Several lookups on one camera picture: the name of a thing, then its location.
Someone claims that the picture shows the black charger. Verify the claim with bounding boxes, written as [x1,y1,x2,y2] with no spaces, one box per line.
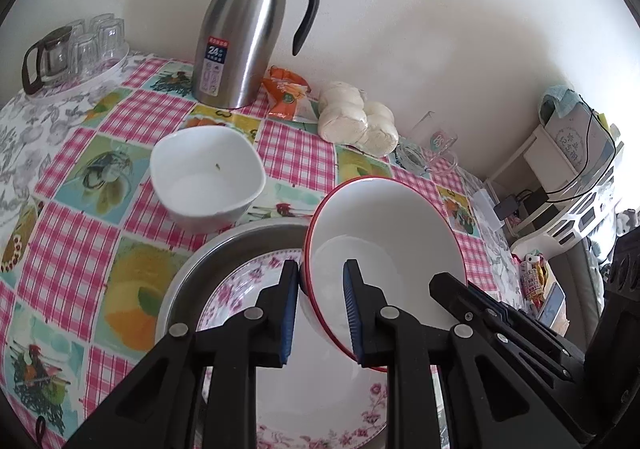
[495,194,524,220]

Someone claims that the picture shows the white curved chair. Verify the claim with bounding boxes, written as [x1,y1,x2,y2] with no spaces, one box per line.
[510,179,631,270]

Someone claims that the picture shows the glass mug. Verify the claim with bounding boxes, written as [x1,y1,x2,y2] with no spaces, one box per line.
[400,111,460,174]

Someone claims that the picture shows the grey printed pouch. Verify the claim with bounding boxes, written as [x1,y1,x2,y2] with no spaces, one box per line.
[542,99,618,174]

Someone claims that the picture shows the white shelf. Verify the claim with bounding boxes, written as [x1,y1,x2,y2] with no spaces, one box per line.
[482,124,626,240]

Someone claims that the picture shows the black cable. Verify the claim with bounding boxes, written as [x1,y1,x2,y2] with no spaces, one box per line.
[515,106,619,206]

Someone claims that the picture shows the orange snack packet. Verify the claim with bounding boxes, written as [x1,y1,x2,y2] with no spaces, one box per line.
[262,66,321,122]

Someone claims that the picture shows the stainless steel round plate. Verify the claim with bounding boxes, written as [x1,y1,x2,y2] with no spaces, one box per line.
[155,220,446,449]

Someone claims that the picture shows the pink floral plate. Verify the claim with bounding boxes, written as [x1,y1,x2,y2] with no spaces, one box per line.
[196,250,391,449]

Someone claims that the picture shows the stainless steel thermos jug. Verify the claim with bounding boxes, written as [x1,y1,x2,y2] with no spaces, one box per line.
[191,0,321,110]

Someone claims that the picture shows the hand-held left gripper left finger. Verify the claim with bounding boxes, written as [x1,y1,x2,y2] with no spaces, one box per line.
[62,259,301,449]

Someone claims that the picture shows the white tray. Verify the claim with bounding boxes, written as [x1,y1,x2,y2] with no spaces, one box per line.
[25,46,132,100]

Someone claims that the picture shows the white power strip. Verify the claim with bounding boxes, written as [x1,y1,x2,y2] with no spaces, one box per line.
[472,186,503,230]

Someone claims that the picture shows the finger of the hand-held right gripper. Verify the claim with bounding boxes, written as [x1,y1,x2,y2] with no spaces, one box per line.
[469,286,584,371]
[429,273,577,382]

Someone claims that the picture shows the colourful small packet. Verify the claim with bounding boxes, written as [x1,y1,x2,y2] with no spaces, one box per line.
[520,253,550,301]

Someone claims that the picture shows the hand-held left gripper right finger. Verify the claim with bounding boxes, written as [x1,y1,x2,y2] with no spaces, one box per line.
[342,259,598,449]

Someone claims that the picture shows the bag of steamed buns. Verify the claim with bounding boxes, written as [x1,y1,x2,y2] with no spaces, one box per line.
[317,80,400,157]

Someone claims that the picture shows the white square bowl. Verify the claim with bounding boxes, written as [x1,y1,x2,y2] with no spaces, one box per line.
[150,126,267,234]

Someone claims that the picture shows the teal cloth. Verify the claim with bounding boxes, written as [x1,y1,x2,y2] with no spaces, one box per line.
[540,84,583,122]

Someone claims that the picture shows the smartphone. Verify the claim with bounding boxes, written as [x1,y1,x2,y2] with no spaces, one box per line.
[542,281,568,327]

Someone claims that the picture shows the glass teapot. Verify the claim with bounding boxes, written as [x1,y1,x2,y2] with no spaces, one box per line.
[21,26,76,94]

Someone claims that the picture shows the strawberry print red-rimmed bowl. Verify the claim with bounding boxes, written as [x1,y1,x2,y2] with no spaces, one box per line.
[299,176,468,374]

